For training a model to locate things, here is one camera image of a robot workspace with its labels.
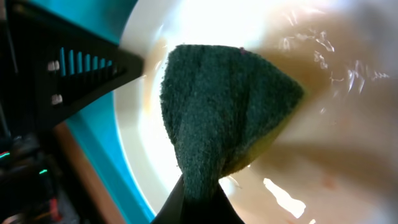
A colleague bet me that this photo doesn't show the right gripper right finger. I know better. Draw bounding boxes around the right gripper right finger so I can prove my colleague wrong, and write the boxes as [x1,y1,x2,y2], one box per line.
[214,184,244,224]

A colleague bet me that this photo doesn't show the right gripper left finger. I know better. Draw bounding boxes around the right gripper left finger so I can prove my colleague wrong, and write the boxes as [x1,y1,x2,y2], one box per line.
[151,175,184,224]

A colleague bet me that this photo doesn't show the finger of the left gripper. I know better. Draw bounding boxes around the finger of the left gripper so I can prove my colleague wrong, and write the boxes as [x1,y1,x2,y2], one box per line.
[32,29,144,130]

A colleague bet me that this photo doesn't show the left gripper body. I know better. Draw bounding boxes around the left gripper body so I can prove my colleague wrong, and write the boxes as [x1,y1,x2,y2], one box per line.
[1,1,93,223]

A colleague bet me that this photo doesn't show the green yellow sponge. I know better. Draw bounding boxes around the green yellow sponge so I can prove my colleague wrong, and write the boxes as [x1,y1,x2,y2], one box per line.
[160,45,305,203]

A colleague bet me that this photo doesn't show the white plate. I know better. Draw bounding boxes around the white plate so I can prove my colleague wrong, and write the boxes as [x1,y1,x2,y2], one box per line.
[114,0,397,223]

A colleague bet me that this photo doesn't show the blue plastic tray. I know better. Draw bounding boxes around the blue plastic tray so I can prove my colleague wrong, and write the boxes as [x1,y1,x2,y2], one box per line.
[33,0,154,223]

